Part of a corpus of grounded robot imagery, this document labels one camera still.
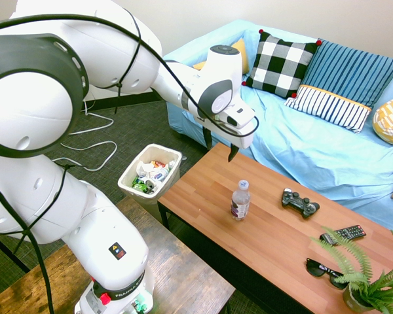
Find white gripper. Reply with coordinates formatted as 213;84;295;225
199;113;257;164

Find clear plastic bottle purple label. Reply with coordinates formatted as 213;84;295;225
230;179;252;221

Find white trash bin with bag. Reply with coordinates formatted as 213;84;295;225
117;143;183;205

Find plastic bottle blue white label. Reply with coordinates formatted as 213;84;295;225
151;166;170;183

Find crumpled white paper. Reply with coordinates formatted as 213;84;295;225
136;159;157;179

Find light blue sofa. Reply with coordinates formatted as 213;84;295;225
160;18;393;238

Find green crushed can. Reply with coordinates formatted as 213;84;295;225
132;175;149;192

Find plain yellow pillow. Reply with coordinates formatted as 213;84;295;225
192;38;250;75

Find black game controller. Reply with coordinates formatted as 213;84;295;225
280;187;321;219

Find black white checked pillow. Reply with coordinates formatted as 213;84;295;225
241;28;323;100

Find reddish wooden coffee table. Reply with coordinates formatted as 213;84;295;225
157;142;393;314

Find white navy striped pillow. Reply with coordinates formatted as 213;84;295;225
284;84;373;135

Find dark rustic wooden table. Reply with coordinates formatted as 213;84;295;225
0;195;236;314

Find blue striped pillow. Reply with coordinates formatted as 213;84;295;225
300;38;393;111

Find black sunglasses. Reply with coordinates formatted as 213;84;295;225
305;257;350;290

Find black remote control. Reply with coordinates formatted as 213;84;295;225
319;224;367;246

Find yellow white patterned pillow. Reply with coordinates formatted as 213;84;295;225
372;94;393;146

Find potted green fern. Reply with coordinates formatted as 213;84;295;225
310;226;393;314

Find white floor cable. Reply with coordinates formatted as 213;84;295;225
67;100;115;136
51;141;119;173

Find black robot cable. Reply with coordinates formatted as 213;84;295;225
0;12;260;314

